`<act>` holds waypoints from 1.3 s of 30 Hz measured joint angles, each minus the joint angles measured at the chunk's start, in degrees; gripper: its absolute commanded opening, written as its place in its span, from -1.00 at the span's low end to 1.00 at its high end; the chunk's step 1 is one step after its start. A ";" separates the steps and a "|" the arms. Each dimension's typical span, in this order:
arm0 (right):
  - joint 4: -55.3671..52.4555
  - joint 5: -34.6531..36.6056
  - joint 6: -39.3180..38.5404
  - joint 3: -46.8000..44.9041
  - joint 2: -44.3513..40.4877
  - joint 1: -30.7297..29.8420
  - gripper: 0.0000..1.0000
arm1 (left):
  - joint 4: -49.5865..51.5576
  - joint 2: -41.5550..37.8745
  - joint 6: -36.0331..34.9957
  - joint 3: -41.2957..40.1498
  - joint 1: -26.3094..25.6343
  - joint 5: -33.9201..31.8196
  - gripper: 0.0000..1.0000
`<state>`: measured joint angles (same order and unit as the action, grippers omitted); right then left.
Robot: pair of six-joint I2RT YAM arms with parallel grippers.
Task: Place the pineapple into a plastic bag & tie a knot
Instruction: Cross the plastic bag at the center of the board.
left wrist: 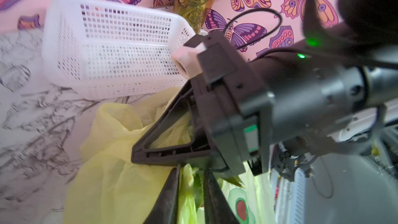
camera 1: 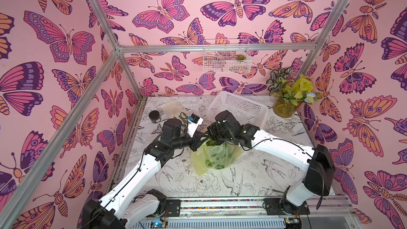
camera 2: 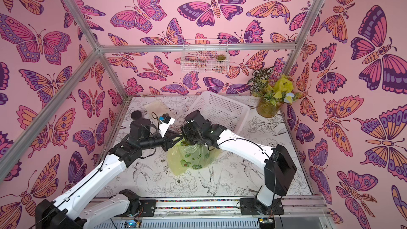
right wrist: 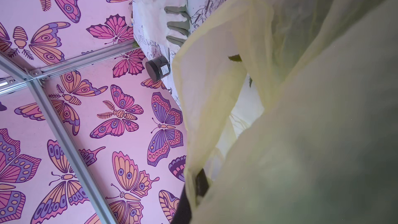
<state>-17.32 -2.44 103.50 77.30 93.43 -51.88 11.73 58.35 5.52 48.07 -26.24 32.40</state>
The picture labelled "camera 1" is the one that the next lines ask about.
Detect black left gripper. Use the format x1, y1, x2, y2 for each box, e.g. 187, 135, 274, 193
171, 131, 209, 152

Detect yellow-green plastic bag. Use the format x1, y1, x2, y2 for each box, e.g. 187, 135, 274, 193
191, 143, 243, 176

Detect pineapple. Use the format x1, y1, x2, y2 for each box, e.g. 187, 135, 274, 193
204, 139, 218, 147

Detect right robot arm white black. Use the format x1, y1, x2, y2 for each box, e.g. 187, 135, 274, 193
207, 110, 336, 213

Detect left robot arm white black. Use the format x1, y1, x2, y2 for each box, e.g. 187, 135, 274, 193
80, 114, 204, 229

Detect white plastic perforated basket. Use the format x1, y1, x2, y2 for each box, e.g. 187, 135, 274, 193
205, 91, 268, 128

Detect small black round jar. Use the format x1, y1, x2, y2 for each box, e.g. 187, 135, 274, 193
148, 110, 161, 124

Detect potted plant yellow green leaves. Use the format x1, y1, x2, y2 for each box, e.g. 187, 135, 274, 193
266, 67, 322, 118

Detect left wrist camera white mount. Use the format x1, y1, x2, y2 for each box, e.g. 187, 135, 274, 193
187, 113, 203, 137

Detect small green item in wire basket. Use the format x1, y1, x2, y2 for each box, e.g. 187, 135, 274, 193
236, 55, 247, 61

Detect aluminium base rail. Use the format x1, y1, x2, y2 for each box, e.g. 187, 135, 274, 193
95, 195, 363, 229

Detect white wire wall basket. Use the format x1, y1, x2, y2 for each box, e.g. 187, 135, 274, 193
201, 38, 252, 75

